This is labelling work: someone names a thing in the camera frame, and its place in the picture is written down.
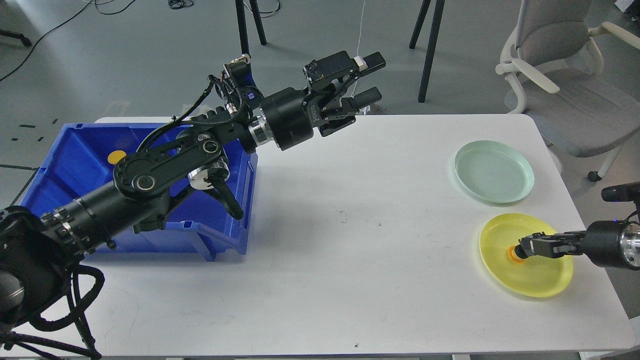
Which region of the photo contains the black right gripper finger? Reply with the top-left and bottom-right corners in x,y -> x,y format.
514,244 -> 563,260
519,232 -> 563,247

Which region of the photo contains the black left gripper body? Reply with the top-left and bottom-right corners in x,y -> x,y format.
247,82 -> 361,152

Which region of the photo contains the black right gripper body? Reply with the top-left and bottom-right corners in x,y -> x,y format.
562,219 -> 640,271

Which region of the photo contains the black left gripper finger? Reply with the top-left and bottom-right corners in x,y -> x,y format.
345,87 -> 382,113
302,50 -> 387,91

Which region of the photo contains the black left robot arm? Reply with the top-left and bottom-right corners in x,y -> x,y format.
1,51 -> 386,360

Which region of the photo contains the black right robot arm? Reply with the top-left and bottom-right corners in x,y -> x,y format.
510,182 -> 640,271

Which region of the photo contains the yellow plate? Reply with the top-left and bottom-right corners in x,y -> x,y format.
478,213 -> 574,298

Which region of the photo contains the pale green plate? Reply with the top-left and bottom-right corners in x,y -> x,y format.
453,140 -> 535,205

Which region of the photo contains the white power adapter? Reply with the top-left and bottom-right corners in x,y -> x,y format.
358,102 -> 384,116

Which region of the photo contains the black tripod left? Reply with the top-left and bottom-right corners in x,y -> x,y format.
235,0 -> 268,56

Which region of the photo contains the black tripod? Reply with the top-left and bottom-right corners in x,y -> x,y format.
235,0 -> 268,56
408,0 -> 446,103

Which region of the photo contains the black tripod right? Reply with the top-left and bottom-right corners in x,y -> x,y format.
408,0 -> 446,103

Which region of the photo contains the grey office chair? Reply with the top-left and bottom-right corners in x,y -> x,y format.
494,0 -> 639,182

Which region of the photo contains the blue plastic bin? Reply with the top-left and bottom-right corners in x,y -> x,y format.
21,123 -> 258,261

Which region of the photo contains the white charging cable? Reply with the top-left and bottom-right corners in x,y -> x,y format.
351,0 -> 369,103

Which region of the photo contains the black floor cable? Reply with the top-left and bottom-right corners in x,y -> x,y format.
0,0 -> 136,82

